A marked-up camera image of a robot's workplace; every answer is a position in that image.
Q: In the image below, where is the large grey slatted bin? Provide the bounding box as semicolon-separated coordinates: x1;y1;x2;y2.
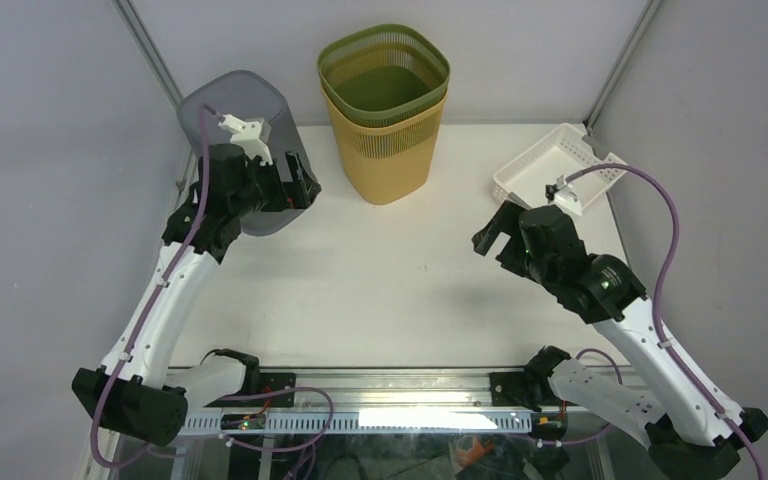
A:
176;70;322;242

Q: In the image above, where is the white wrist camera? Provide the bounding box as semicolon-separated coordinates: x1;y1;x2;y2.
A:
218;114;274;166
545;176;584;217

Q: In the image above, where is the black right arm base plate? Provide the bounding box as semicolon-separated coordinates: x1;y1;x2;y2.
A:
489;370;540;411

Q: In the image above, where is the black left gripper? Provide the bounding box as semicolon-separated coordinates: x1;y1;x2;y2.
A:
232;149;319;218

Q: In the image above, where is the white slotted cable duct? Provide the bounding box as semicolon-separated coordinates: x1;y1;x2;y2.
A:
173;407;532;439

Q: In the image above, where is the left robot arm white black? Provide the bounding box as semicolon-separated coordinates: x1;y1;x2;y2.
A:
71;143;321;446

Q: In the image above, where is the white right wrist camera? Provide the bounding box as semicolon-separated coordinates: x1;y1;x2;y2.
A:
545;176;584;217

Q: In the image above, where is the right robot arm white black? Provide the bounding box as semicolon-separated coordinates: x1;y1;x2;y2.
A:
472;201;768;479

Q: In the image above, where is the orange object under table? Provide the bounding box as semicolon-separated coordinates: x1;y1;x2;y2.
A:
453;435;494;468

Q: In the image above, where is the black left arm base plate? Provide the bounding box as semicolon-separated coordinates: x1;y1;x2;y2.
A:
207;371;297;409

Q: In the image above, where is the aluminium mounting rail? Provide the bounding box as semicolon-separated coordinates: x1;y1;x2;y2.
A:
100;366;644;415

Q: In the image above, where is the yellow slatted bin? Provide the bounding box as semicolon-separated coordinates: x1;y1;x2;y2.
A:
326;92;448;205

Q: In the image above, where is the green slatted bin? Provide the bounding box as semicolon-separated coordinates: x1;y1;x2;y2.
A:
316;24;451;128

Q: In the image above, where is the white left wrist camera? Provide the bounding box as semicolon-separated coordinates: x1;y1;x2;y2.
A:
218;114;274;166

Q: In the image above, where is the white perforated plastic basket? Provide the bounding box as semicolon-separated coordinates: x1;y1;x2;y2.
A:
490;123;624;207

